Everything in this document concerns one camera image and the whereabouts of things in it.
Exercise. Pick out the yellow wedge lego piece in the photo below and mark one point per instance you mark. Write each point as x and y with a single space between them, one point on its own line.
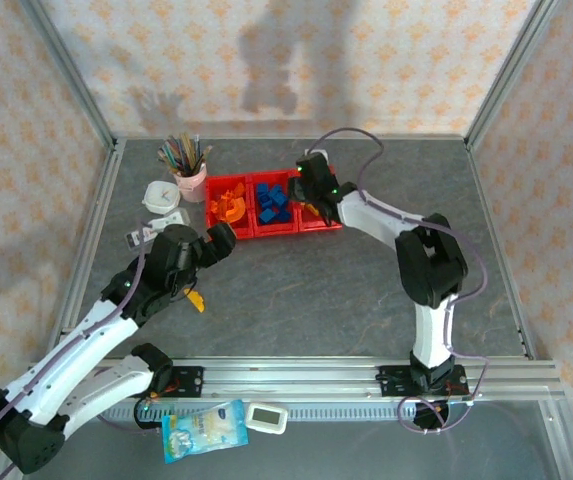
313 209

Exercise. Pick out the blue lego brick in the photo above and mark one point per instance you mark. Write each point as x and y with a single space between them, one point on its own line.
277 192
267 216
284 216
265 202
281 204
263 189

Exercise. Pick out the orange curved lego piece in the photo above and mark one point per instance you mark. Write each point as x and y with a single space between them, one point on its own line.
238 209

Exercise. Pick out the orange square lego brick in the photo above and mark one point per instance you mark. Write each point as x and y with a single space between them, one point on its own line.
239 189

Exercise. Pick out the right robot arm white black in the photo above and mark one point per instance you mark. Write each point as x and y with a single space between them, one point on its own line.
431 330

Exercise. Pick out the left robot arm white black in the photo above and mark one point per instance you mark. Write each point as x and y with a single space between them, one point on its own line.
66 360

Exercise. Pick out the red plastic bin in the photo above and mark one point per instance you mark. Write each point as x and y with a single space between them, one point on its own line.
228 234
272 231
311 226

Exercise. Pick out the yellow rounded lego piece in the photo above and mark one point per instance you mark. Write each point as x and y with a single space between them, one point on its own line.
197 300

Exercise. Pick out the white round container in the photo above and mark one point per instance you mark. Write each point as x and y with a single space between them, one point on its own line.
161 198

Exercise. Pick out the pink cup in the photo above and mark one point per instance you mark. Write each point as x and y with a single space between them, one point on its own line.
191 185

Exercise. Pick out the bundle of colored sticks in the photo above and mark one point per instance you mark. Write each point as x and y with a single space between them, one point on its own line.
183 152

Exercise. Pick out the white digital timer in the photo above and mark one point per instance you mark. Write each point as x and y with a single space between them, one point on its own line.
265 417

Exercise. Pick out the blue snack bag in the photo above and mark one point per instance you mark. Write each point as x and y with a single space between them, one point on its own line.
201 432

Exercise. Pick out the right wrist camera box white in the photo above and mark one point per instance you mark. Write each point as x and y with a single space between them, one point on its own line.
317 151

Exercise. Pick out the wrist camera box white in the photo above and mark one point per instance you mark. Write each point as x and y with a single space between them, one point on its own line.
317 151
171 219

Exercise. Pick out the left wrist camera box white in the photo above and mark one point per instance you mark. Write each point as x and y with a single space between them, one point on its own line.
171 219

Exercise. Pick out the aluminium table side rail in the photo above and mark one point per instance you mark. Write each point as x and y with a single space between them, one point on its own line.
100 210
490 210

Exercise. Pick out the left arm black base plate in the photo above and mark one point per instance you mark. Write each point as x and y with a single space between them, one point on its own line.
186 382

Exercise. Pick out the aluminium mounting rail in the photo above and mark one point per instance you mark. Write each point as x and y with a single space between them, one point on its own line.
291 380

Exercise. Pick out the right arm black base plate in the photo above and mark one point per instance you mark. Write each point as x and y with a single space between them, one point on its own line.
396 380

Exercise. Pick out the aluminium frame post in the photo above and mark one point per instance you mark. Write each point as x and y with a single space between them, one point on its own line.
69 70
512 70

